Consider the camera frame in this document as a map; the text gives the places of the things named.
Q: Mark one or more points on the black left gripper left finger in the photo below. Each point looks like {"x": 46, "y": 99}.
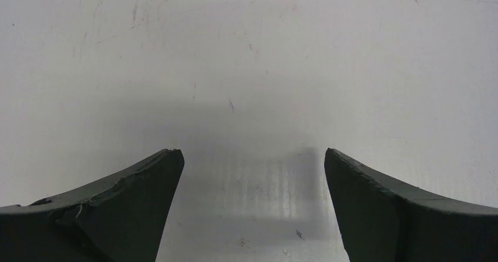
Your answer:
{"x": 120, "y": 217}

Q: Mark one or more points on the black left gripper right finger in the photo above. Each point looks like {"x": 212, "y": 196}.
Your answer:
{"x": 381, "y": 218}

